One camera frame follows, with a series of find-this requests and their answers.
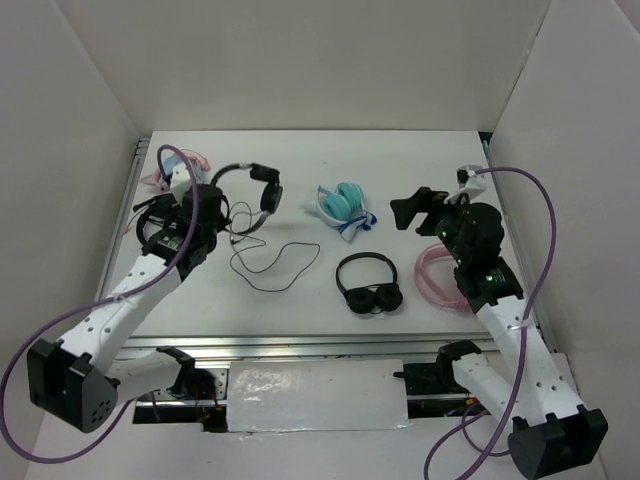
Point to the black headset with microphone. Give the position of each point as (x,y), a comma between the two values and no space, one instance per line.
(160,211)

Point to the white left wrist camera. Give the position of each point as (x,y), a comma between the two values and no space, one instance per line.
(182,179)

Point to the white foil covered panel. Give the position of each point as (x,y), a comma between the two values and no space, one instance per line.
(326,395)

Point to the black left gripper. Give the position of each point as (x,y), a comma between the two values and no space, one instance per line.
(222,222)

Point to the blue pink headphones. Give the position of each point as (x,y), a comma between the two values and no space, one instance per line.
(170,161)

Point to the black small headphones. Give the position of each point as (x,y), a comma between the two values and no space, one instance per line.
(383,297)

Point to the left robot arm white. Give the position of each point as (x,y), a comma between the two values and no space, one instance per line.
(78,378)

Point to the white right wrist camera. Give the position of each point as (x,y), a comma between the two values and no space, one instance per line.
(471,184)

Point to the pink headphones with cable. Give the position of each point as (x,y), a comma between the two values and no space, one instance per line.
(435,290)

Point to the aluminium frame rail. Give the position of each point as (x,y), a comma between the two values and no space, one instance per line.
(279,300)

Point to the black wired headphones taped band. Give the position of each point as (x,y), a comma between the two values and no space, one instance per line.
(243,223)

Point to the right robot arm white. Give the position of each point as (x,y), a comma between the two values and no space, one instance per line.
(550,429)

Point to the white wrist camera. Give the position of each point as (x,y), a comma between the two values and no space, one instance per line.
(471,184)
(182,179)

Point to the teal white folded headphones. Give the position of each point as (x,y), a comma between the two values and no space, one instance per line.
(342,209)

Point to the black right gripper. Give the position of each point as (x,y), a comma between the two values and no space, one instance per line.
(424,200)

